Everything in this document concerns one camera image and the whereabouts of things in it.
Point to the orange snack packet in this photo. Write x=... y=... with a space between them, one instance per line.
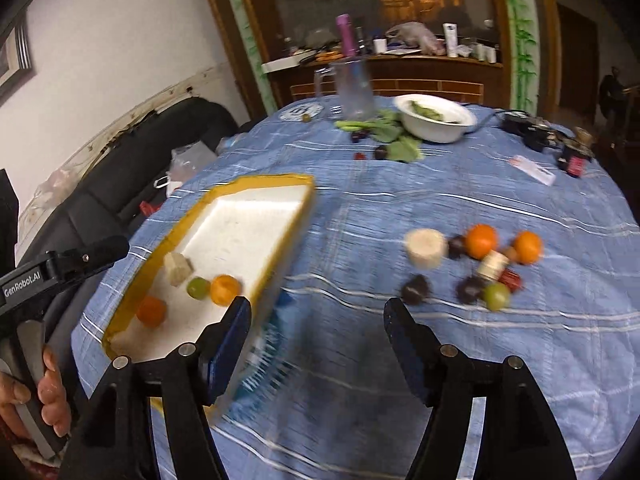
x=330 y=55

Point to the dark plum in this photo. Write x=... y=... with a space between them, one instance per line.
x=357 y=136
x=456 y=246
x=470 y=289

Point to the small wooden object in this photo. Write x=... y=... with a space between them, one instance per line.
x=582 y=135

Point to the dark figure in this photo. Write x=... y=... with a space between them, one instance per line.
x=611 y=92

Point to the white board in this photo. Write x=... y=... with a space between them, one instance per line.
x=285 y=64

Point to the bamboo painted panel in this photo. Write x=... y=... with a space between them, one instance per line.
x=245 y=35
x=520 y=35

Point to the banana piece with peel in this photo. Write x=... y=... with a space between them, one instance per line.
x=492 y=263

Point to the clear glass pitcher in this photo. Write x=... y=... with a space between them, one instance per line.
x=352 y=90

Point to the blue checked tablecloth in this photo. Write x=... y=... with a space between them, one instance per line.
x=375 y=220

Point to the framed picture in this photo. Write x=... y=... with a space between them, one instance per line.
x=15 y=55

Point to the orange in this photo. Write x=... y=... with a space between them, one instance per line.
x=481 y=240
x=225 y=289
x=527 y=247
x=150 y=310

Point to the large peeled banana piece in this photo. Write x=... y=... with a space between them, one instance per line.
x=425 y=249

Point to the red plastic bag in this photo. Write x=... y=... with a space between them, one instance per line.
x=147 y=207

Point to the green vegetables in bowl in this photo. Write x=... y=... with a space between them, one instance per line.
x=425 y=109

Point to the white and red card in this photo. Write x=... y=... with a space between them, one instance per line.
x=532 y=169

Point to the red grape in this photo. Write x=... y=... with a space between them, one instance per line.
x=511 y=279

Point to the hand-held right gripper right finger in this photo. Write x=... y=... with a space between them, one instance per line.
x=407 y=350

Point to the white cup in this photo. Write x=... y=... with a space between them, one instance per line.
x=380 y=45

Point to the wooden counter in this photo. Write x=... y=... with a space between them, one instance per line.
x=425 y=77

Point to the dark purple grape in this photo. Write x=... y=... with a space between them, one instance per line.
x=415 y=289

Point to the leafy green vegetable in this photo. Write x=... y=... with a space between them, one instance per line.
x=390 y=132

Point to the white tube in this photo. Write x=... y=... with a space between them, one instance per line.
x=451 y=39

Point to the black sofa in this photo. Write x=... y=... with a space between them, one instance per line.
x=115 y=175

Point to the white bowl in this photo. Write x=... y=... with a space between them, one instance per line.
x=435 y=125

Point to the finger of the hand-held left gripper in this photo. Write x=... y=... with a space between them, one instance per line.
x=95 y=252

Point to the purple bottle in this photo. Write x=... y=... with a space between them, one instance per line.
x=345 y=35

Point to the person's left hand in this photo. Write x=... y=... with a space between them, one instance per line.
x=54 y=395

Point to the pink plastic bag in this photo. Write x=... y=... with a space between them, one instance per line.
x=415 y=35

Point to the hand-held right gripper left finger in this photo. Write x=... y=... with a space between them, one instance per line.
x=230 y=345

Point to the white foam tray yellow edge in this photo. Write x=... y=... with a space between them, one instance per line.
x=240 y=230

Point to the small brown longan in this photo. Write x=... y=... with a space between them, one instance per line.
x=510 y=252

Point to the clear plastic bag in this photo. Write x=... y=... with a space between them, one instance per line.
x=190 y=160

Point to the black and red battery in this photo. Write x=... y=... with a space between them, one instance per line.
x=575 y=160

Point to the wooden door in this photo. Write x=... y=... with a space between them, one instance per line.
x=577 y=60

